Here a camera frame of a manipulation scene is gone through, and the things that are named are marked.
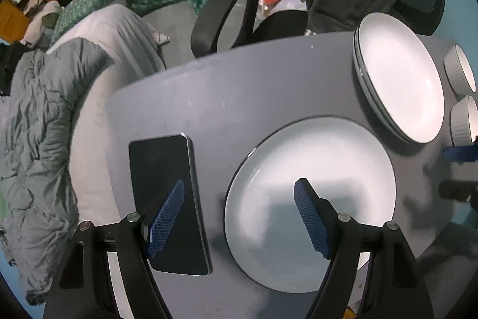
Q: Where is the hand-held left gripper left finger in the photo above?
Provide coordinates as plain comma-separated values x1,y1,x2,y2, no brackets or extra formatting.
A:
43,179,185,319

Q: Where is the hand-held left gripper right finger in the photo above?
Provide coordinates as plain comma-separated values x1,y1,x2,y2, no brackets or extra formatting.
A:
293,178,436,319

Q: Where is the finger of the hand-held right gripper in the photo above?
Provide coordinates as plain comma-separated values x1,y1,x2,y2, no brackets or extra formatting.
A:
443,145,478,163
439,179,478,203

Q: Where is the white ribbed bowl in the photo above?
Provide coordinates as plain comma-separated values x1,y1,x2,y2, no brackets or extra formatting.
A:
444,44,477,95
449,95,478,147

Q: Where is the white plate with dark rim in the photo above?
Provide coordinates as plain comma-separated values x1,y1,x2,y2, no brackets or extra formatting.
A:
354,12,446,145
352,28,419,145
224,116,397,293

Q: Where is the black smartphone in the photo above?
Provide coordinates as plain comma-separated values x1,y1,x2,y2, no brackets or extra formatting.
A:
128,133,213,277

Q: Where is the grey duvet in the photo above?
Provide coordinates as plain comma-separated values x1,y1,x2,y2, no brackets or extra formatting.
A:
0,37,113,306

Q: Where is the light grey bed sheet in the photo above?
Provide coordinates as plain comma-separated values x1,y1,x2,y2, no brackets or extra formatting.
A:
47,3,167,230

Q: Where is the white plastic bag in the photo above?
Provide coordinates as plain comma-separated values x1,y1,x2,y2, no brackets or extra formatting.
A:
276,0,309,21

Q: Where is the pile of pale clothes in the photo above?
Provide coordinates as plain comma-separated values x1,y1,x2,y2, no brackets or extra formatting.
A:
20,0,62,46

